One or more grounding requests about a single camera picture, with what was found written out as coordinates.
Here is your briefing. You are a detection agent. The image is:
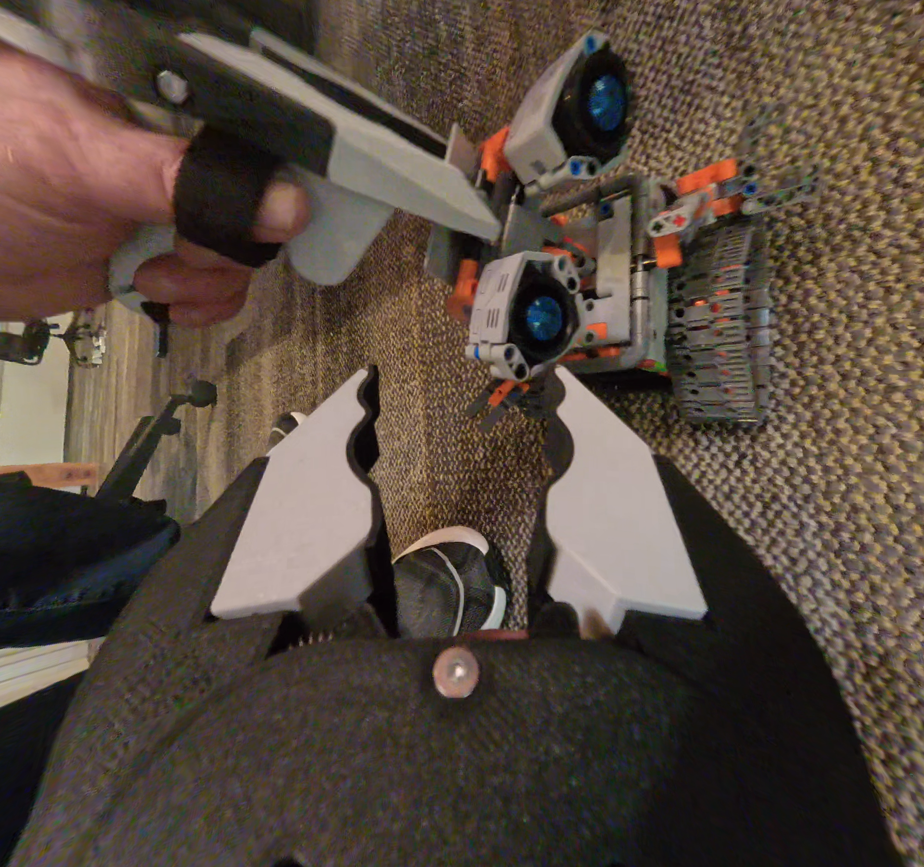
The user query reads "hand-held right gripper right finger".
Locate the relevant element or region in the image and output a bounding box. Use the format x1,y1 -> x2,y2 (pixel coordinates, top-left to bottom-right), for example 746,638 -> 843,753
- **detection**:
542,366 -> 710,627

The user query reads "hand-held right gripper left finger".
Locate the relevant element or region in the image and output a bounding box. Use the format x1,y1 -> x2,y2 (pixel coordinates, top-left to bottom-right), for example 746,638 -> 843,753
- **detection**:
211,366 -> 385,622

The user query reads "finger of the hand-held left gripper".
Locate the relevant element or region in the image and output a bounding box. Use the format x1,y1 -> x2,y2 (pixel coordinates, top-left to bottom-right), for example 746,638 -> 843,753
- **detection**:
181,27 -> 505,244

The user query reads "tracked building-block toy robot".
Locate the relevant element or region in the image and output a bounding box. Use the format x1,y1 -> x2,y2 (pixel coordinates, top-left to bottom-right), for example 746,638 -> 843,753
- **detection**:
423,33 -> 821,429

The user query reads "person's left hand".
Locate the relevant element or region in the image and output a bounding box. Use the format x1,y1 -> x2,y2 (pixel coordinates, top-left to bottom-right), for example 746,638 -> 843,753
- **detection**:
0,44 -> 313,329

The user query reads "grey white sneaker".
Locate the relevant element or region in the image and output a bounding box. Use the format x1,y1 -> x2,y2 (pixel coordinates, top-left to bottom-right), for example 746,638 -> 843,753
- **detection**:
390,525 -> 515,638

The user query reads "black chair base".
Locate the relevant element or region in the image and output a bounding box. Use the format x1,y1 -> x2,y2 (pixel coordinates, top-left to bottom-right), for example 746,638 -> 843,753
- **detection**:
94,381 -> 219,501

